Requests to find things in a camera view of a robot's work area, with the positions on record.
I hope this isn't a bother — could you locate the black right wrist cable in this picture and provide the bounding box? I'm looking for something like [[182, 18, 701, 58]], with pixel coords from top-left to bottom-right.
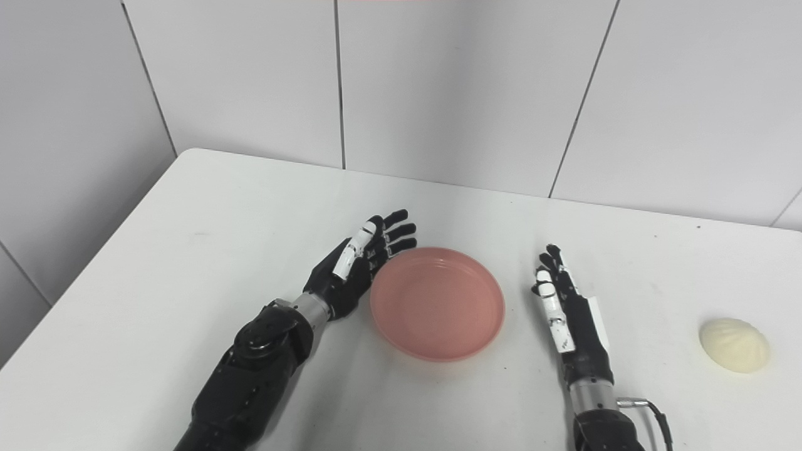
[[617, 396, 674, 451]]

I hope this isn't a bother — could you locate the cream steamed bun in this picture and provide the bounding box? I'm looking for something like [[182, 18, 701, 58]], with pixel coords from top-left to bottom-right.
[[699, 318, 770, 374]]

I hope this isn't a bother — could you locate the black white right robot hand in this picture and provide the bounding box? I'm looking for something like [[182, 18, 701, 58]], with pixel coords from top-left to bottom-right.
[[531, 244, 615, 384]]

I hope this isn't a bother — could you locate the pink round plate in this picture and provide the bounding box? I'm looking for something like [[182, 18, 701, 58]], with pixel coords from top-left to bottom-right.
[[370, 247, 506, 362]]

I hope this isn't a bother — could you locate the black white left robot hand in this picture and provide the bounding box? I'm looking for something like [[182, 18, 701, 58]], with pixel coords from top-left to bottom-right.
[[303, 209, 418, 321]]

